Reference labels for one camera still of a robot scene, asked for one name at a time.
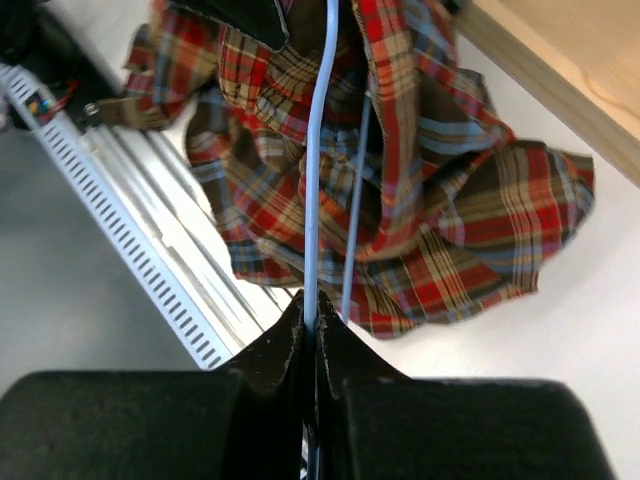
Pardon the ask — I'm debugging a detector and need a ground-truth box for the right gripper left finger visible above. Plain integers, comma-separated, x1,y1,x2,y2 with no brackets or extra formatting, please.
1,297,304,479

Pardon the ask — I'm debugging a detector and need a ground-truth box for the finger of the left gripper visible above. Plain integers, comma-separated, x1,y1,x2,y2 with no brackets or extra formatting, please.
169,0,290,51

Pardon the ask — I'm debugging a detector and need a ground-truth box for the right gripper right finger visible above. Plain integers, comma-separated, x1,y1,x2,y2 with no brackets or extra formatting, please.
316,294,614,479

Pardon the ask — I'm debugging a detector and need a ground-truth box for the blue wire hanger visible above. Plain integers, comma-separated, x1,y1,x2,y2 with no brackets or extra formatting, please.
301,0,373,480

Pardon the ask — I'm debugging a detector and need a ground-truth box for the red brown plaid shirt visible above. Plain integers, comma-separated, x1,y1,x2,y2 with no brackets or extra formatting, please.
121,0,597,342

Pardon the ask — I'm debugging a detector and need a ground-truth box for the wooden clothes rack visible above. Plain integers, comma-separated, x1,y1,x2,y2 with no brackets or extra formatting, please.
457,0,639,183

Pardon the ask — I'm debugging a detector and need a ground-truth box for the slotted grey cable duct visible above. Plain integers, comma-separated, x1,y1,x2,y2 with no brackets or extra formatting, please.
1,65,234,370

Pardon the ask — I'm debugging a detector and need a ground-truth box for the aluminium mounting rail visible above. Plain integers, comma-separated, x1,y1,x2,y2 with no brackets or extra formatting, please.
84,126,292,352

